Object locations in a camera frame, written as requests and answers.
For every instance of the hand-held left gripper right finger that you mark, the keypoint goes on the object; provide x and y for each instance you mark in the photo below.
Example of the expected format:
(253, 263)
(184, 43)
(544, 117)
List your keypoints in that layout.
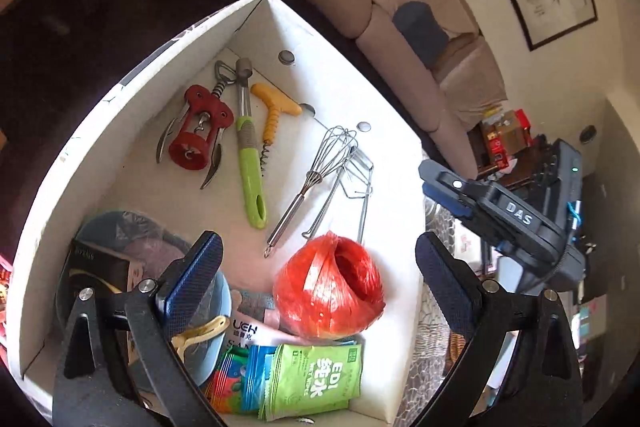
(445, 282)

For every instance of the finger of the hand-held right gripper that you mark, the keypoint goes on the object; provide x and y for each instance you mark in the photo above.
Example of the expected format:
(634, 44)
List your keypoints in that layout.
(440, 179)

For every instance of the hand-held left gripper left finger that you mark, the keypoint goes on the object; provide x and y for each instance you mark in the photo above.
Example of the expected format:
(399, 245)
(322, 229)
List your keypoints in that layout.
(192, 277)

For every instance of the white cardboard box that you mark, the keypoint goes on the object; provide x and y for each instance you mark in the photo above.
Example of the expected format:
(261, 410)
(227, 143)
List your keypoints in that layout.
(310, 72)

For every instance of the yellow slingshot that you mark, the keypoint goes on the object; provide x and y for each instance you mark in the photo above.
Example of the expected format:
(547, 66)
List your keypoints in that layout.
(200, 332)

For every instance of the grey patterned packet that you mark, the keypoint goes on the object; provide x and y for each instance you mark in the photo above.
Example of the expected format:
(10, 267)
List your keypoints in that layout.
(255, 299)

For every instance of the red gift boxes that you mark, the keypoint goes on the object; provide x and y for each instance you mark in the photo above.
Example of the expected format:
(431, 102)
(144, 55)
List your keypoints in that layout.
(500, 142)

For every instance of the white packet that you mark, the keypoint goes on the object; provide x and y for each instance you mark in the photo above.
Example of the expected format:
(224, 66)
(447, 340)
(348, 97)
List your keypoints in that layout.
(250, 332)

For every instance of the blue bowl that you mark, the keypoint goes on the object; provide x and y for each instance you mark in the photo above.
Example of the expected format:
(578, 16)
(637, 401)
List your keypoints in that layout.
(207, 359)

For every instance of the small black box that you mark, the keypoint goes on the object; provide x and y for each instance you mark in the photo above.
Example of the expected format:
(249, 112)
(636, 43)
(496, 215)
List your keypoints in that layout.
(100, 267)

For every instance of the colourful snack packet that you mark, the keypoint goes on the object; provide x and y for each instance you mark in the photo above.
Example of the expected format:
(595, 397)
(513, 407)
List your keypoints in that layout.
(235, 382)

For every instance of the metal whisk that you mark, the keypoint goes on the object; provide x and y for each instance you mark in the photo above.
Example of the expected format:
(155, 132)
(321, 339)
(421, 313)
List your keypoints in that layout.
(330, 152)

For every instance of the red twine ball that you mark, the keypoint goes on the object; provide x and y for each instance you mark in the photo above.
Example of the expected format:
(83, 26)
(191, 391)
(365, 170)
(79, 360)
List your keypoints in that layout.
(310, 297)

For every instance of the dark blue cushion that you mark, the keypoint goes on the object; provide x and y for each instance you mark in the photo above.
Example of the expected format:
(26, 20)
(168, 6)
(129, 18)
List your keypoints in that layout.
(420, 32)

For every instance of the green wet wipes packet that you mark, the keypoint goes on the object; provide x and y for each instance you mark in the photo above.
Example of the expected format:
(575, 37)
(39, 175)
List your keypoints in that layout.
(315, 382)

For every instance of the red wing corkscrew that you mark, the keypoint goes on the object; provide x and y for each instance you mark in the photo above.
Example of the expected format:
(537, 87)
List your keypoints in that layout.
(200, 112)

